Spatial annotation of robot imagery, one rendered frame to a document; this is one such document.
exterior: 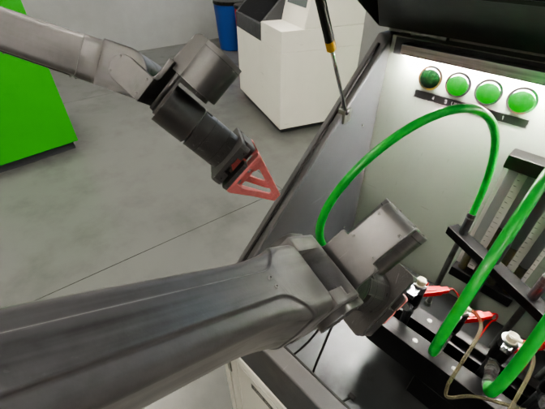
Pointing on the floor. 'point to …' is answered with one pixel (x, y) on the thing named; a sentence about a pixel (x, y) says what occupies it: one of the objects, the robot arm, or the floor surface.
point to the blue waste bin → (226, 23)
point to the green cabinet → (30, 110)
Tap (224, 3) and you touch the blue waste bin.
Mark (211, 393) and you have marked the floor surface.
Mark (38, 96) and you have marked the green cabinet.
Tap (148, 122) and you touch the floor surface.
